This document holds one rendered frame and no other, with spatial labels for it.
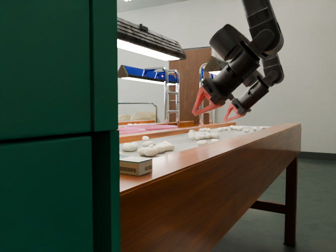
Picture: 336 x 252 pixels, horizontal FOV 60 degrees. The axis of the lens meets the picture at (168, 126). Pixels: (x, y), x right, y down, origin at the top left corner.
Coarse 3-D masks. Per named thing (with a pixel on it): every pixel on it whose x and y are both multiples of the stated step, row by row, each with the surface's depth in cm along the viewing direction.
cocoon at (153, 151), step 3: (153, 147) 73; (144, 150) 72; (147, 150) 71; (150, 150) 71; (153, 150) 72; (156, 150) 72; (144, 153) 72; (147, 153) 71; (150, 153) 71; (153, 153) 72; (156, 153) 73
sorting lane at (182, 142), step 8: (216, 128) 172; (248, 128) 172; (168, 136) 123; (176, 136) 123; (184, 136) 123; (224, 136) 123; (232, 136) 123; (120, 144) 96; (176, 144) 96; (184, 144) 96; (192, 144) 96; (128, 152) 79; (136, 152) 79; (168, 152) 79
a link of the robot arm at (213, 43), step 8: (216, 32) 69; (224, 32) 69; (232, 32) 68; (264, 32) 62; (272, 32) 62; (216, 40) 69; (224, 40) 68; (232, 40) 68; (240, 40) 68; (248, 40) 68; (256, 40) 63; (264, 40) 62; (272, 40) 62; (216, 48) 70; (224, 48) 68; (232, 48) 68; (256, 48) 64; (264, 48) 63; (224, 56) 69; (264, 56) 69
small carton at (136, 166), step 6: (120, 156) 45; (126, 156) 45; (132, 156) 45; (120, 162) 42; (126, 162) 42; (132, 162) 41; (138, 162) 40; (144, 162) 42; (150, 162) 43; (120, 168) 42; (126, 168) 42; (132, 168) 41; (138, 168) 40; (144, 168) 42; (150, 168) 43; (132, 174) 41; (138, 174) 41
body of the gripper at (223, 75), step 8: (224, 72) 69; (232, 72) 68; (208, 80) 70; (216, 80) 70; (224, 80) 69; (232, 80) 69; (240, 80) 69; (216, 88) 70; (224, 88) 70; (232, 88) 70; (216, 96) 68; (224, 96) 70; (232, 96) 75
